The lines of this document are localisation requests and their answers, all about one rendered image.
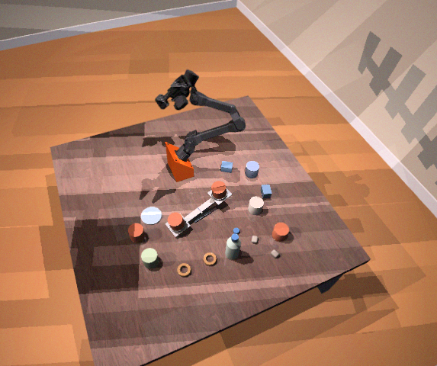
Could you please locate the light blue cylinder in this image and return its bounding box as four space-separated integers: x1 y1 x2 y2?
245 161 259 178

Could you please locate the tan wooden ring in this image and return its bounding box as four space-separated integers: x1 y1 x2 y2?
177 263 191 277
204 253 217 265

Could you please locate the small blue block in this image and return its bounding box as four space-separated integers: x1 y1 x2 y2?
261 185 272 198
221 161 233 173

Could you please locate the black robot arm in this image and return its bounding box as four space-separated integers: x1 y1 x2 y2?
171 69 246 162

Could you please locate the pale grey bottle with blue cap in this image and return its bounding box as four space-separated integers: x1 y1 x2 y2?
225 233 241 260

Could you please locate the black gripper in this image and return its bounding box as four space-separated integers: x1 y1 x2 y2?
155 74 191 110

